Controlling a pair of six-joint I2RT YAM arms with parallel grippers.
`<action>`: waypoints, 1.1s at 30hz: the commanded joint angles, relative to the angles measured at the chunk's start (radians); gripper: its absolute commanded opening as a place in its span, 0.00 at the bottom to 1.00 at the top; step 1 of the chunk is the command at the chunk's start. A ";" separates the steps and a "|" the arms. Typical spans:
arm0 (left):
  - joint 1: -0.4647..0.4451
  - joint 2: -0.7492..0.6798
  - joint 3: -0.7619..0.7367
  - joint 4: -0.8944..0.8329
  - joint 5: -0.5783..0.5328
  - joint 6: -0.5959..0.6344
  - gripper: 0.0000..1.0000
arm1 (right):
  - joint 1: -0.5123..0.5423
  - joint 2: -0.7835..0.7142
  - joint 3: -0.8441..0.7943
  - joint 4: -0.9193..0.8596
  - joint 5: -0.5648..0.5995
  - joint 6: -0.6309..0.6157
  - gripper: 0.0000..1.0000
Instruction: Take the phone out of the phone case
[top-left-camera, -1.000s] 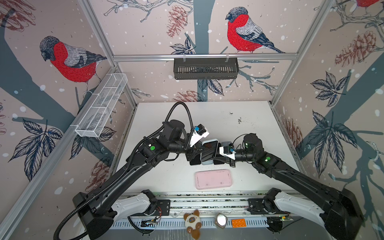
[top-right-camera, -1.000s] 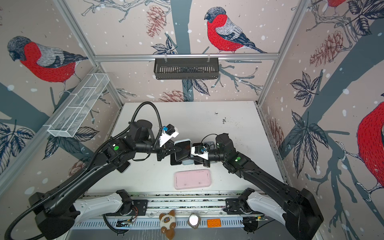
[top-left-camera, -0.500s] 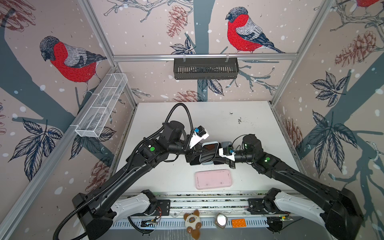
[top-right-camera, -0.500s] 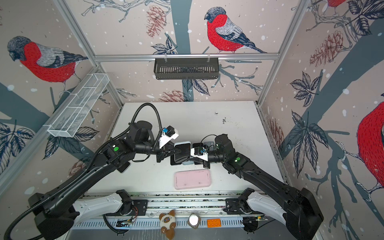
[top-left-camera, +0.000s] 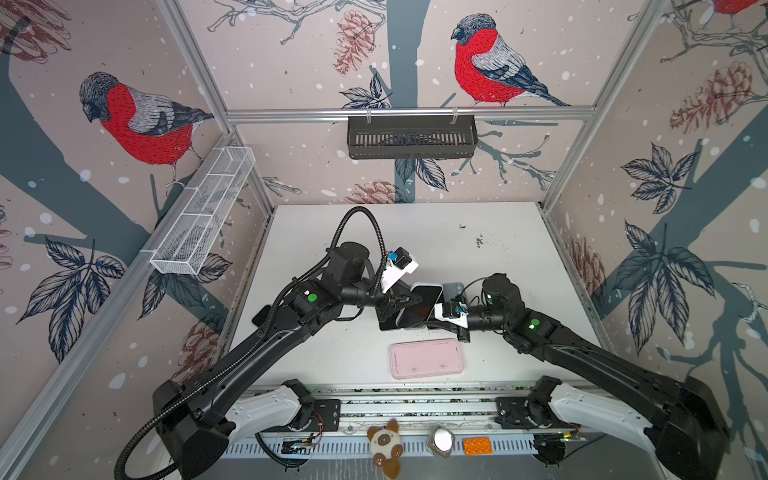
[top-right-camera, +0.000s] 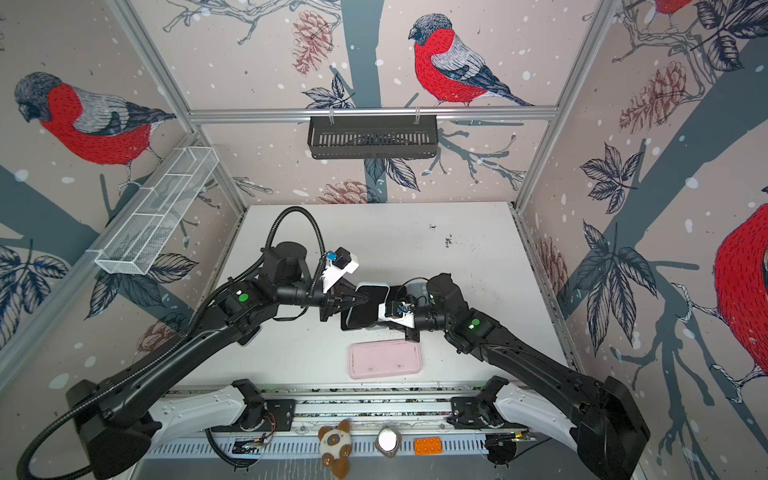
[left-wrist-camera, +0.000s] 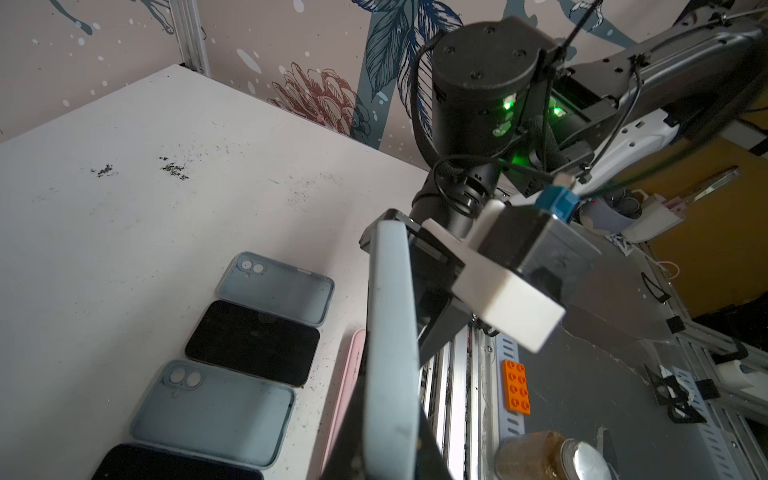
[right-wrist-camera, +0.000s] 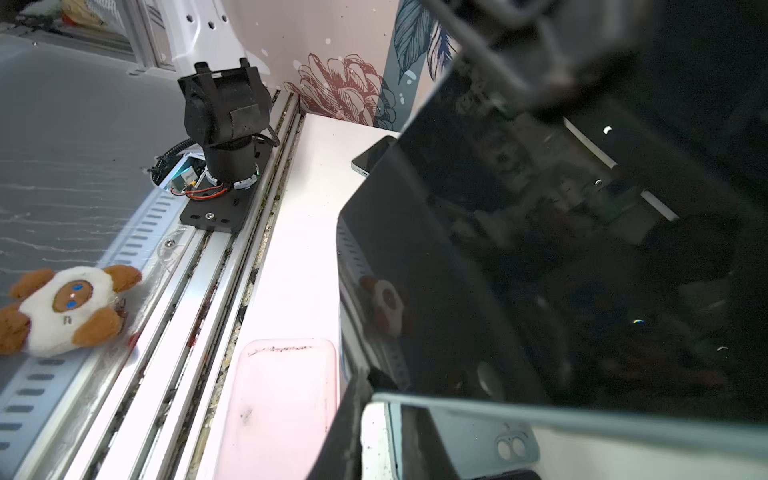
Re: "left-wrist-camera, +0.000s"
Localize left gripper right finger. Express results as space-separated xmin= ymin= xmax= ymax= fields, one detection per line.
xmin=416 ymin=413 xmax=452 ymax=480

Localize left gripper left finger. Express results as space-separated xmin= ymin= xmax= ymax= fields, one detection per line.
xmin=320 ymin=375 xmax=366 ymax=480

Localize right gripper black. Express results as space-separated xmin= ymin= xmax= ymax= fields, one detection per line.
xmin=359 ymin=209 xmax=472 ymax=365

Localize light blue phone case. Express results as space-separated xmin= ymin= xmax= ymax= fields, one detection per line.
xmin=129 ymin=360 xmax=295 ymax=469
xmin=217 ymin=252 xmax=335 ymax=327

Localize blue phone black screen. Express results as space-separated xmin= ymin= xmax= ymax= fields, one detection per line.
xmin=92 ymin=444 xmax=263 ymax=480

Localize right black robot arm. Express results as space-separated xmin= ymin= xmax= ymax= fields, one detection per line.
xmin=381 ymin=6 xmax=767 ymax=363

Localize pink phone case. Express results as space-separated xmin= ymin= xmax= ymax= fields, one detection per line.
xmin=322 ymin=329 xmax=366 ymax=468

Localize orange block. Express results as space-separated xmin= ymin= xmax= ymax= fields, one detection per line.
xmin=501 ymin=360 xmax=531 ymax=415

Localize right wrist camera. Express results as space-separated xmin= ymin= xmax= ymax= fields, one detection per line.
xmin=422 ymin=200 xmax=601 ymax=353

